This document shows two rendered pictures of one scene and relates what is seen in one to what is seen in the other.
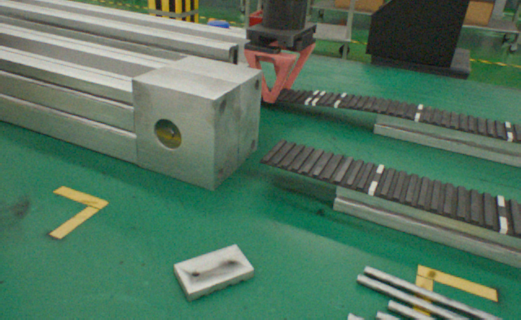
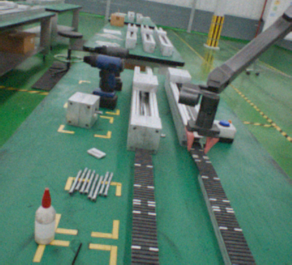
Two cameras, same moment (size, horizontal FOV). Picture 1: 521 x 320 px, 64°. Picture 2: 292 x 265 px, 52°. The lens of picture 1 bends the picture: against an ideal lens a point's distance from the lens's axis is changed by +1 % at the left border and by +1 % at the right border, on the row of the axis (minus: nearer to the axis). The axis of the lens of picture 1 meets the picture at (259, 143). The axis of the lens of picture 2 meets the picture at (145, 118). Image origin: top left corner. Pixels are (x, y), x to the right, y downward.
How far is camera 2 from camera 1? 0.79 m
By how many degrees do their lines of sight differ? 56
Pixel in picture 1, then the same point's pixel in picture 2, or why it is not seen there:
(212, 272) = (94, 152)
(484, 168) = (197, 205)
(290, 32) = (195, 126)
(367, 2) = not seen: outside the picture
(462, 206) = (140, 179)
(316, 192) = not seen: hidden behind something
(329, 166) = (143, 158)
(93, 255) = (92, 140)
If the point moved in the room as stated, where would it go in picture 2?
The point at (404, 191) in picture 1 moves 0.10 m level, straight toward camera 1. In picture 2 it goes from (141, 170) to (104, 166)
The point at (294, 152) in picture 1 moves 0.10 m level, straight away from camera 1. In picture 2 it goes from (144, 151) to (174, 151)
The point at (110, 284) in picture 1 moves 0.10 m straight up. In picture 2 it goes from (85, 143) to (88, 115)
